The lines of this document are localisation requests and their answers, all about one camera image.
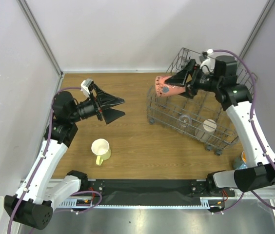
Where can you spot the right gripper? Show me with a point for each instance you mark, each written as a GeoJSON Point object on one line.
{"type": "Point", "coordinates": [193, 79]}

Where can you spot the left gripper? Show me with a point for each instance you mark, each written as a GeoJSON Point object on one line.
{"type": "Point", "coordinates": [103, 100]}

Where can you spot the pink patterned mug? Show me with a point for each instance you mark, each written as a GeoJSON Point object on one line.
{"type": "Point", "coordinates": [165, 90]}

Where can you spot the clear plastic cup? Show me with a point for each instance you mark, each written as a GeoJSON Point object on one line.
{"type": "Point", "coordinates": [184, 124]}

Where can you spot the yellow mug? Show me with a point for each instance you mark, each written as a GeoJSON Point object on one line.
{"type": "Point", "coordinates": [101, 149]}

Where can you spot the beige plastic cup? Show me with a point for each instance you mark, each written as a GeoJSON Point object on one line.
{"type": "Point", "coordinates": [205, 130]}

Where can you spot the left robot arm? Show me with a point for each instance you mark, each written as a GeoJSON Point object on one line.
{"type": "Point", "coordinates": [33, 204]}

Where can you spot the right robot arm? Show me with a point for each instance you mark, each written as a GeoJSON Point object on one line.
{"type": "Point", "coordinates": [237, 101]}

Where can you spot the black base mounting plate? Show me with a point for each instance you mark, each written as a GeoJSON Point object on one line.
{"type": "Point", "coordinates": [194, 188]}

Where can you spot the blue mug orange inside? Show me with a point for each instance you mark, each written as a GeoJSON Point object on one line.
{"type": "Point", "coordinates": [239, 162]}

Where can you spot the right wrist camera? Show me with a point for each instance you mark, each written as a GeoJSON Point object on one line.
{"type": "Point", "coordinates": [207, 63]}

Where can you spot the grey wire dish rack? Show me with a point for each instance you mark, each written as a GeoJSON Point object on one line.
{"type": "Point", "coordinates": [167, 110]}

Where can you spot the left aluminium frame post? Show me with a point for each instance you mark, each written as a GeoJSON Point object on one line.
{"type": "Point", "coordinates": [40, 35]}

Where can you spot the aluminium frame post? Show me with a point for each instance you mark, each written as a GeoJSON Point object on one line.
{"type": "Point", "coordinates": [256, 28]}
{"type": "Point", "coordinates": [40, 35]}

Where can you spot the right aluminium frame post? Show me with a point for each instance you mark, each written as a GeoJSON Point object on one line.
{"type": "Point", "coordinates": [256, 28]}

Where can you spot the grey cable duct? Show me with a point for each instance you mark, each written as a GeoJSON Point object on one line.
{"type": "Point", "coordinates": [188, 203]}

